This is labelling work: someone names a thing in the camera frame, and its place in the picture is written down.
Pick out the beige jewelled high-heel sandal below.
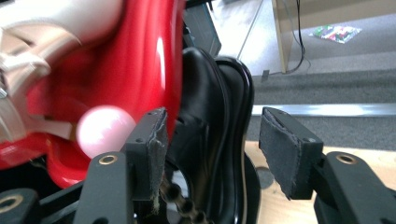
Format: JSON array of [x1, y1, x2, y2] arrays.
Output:
[[0, 0, 124, 145]]

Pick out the light wooden desk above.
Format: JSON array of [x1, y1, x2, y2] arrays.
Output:
[[271, 0, 396, 75]]

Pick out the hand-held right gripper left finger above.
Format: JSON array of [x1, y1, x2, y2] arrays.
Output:
[[120, 106, 169, 202]]

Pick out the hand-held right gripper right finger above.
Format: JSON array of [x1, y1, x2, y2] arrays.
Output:
[[259, 106, 325, 201]]

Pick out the black hanging cable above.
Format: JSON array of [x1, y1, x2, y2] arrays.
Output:
[[292, 0, 312, 76]]

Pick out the dark grey box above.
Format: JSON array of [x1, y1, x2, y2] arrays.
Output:
[[182, 2, 223, 59]]

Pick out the aluminium floor rail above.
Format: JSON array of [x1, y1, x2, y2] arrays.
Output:
[[251, 103, 396, 118]]

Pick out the colourful plastic wrapper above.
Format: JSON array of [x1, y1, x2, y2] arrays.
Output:
[[308, 23, 363, 45]]

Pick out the red and black shoe rack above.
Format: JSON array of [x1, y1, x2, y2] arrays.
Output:
[[0, 0, 262, 224]]

